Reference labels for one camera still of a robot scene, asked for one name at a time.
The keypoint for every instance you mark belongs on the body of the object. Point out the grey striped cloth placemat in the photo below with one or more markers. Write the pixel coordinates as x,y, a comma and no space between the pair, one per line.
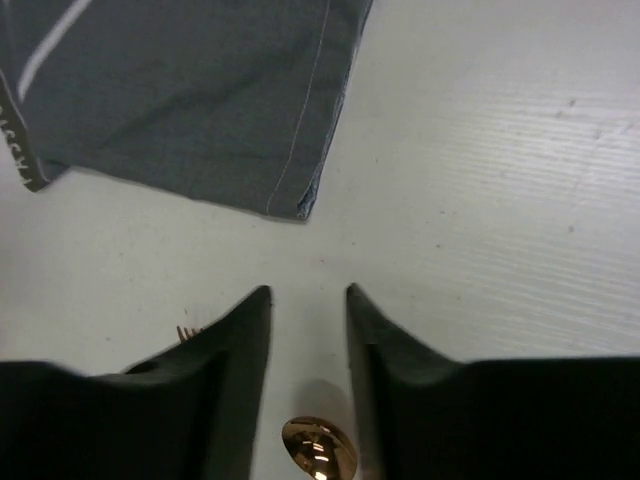
230,102

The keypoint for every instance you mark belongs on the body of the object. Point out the copper spoon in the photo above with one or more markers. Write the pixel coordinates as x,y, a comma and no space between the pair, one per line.
320,448

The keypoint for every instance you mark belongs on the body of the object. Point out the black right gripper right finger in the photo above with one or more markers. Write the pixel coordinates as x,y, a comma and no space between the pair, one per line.
422,415

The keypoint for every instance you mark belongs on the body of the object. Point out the copper fork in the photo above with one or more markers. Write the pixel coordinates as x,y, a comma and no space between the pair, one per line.
187,333

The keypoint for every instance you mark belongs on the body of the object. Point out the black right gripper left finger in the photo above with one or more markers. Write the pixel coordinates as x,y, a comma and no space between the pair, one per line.
189,412

